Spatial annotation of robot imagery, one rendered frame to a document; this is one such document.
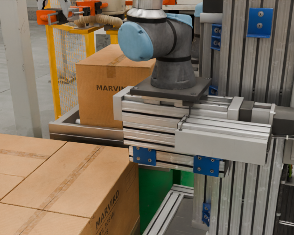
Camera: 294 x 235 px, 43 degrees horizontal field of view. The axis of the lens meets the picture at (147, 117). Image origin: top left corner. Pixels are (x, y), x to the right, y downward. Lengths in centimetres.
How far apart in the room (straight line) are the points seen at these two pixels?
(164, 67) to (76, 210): 65
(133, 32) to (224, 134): 39
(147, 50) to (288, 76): 51
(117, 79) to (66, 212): 77
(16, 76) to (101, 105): 120
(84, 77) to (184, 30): 93
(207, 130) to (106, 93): 97
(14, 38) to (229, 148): 220
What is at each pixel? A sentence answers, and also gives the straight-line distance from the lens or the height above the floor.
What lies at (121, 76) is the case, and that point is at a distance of 194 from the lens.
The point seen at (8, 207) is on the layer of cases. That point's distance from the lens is 158.
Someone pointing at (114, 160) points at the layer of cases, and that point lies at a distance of 183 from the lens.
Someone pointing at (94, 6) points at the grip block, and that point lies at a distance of 171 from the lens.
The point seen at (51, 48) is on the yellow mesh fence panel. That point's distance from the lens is 346.
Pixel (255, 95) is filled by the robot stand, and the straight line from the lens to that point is 136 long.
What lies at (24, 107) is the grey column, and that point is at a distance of 312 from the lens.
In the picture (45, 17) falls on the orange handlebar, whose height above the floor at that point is 124.
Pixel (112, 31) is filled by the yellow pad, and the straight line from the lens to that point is 183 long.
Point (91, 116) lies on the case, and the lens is 206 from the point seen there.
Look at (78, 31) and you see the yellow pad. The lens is 189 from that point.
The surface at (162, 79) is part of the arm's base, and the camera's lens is 120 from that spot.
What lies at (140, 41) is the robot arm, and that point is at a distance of 105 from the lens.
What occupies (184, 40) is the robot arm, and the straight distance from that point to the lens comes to 119.
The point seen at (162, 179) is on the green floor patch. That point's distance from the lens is 273.
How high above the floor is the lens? 138
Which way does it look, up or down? 21 degrees down
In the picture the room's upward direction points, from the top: 1 degrees counter-clockwise
